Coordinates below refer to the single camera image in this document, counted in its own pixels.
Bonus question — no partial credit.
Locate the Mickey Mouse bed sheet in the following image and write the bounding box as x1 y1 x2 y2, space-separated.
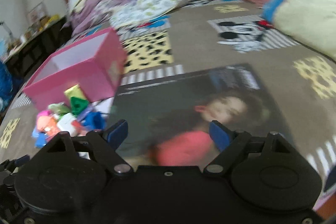
0 0 336 177

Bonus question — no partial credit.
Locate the blue clay bag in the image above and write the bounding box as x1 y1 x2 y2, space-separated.
82 111 106 131

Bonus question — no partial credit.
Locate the blue fabric bag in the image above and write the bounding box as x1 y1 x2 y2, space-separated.
0 62 23 112

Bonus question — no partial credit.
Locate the cream pillow with blue trim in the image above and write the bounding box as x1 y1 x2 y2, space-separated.
262 0 335 60

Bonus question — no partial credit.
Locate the light green clay bag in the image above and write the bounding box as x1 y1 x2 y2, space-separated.
48 102 71 116

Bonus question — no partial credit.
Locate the dark wooden desk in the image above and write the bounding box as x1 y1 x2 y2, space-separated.
4 16 72 79

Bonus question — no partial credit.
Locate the purple floral duvet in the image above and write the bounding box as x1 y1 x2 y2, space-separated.
70 0 148 37

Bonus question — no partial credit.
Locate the pink cardboard storage box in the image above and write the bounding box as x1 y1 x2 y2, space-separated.
23 28 127 111

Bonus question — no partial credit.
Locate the white clay bag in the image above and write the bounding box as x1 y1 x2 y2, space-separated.
57 113 77 137

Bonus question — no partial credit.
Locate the orange clay bag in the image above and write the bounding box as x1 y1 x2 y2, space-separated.
37 115 60 137

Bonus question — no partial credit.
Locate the pale yellow clay bag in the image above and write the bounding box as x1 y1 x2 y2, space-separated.
64 84 87 101

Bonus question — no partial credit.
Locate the white leaf print blanket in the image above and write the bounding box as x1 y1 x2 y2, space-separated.
109 0 185 29

